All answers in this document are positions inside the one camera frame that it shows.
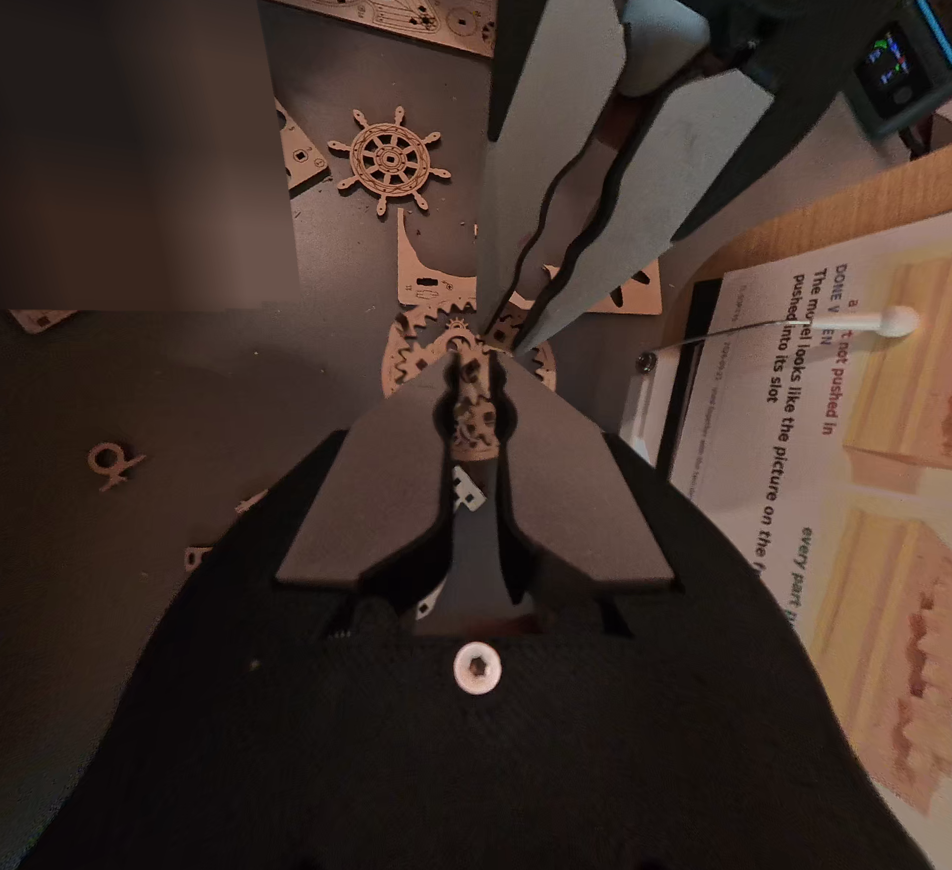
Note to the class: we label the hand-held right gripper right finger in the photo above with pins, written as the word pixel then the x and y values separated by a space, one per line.
pixel 587 505

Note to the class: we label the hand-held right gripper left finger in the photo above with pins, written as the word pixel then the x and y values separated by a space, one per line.
pixel 372 505

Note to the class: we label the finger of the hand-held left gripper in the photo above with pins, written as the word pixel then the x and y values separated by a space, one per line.
pixel 684 170
pixel 558 89

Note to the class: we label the round wooden frame part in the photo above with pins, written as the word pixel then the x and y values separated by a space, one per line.
pixel 468 494

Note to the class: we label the wooden gear model assembly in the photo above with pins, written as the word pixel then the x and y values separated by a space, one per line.
pixel 394 364

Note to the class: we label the black device with display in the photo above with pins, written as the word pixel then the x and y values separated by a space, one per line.
pixel 885 89

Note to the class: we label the wooden document stand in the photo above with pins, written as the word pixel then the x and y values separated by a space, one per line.
pixel 818 223

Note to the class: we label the printed task sheet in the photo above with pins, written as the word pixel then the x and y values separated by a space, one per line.
pixel 744 453

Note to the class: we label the wooden disc part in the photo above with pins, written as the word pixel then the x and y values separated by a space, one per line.
pixel 197 559

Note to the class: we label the wooden ship wheel part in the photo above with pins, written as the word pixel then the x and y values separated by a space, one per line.
pixel 362 163

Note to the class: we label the jagged wooden sheet strip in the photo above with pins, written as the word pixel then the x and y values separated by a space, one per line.
pixel 424 275

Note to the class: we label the small wooden loop part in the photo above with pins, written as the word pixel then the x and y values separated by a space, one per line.
pixel 126 464

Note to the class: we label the punched-out wooden part sheet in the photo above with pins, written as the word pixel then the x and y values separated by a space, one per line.
pixel 305 156

